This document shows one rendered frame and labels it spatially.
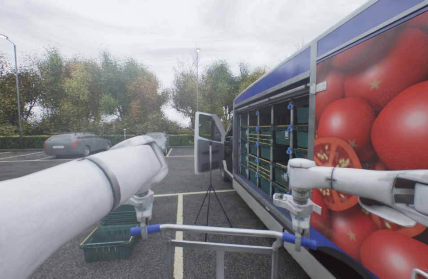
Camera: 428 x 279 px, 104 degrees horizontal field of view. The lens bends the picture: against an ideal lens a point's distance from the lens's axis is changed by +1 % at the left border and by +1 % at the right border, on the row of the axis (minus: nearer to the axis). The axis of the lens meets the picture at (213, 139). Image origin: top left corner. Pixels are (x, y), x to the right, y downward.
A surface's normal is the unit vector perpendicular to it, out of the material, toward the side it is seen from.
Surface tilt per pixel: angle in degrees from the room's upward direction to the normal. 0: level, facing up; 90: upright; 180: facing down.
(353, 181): 76
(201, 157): 87
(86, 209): 92
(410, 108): 90
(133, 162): 57
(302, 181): 88
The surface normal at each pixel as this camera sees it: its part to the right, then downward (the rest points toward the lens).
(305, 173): -0.71, -0.01
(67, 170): 0.27, -0.91
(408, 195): -0.78, -0.26
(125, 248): 0.14, 0.11
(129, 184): 0.97, 0.07
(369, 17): -0.98, 0.01
